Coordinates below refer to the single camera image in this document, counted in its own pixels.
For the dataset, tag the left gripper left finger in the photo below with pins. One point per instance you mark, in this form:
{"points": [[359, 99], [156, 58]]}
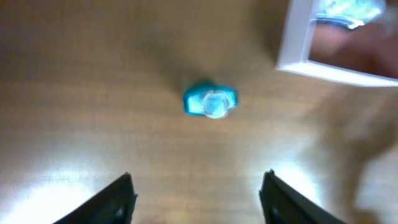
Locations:
{"points": [[114, 204]]}

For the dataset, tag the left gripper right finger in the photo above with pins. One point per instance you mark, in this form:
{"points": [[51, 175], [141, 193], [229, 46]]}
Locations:
{"points": [[281, 204]]}

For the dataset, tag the teal mouthwash bottle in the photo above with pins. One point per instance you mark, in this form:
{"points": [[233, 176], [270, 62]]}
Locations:
{"points": [[209, 99]]}

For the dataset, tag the clear pump soap bottle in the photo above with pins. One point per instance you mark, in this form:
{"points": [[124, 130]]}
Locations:
{"points": [[349, 13]]}

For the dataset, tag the pink cardboard box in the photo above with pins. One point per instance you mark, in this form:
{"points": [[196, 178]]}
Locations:
{"points": [[365, 56]]}

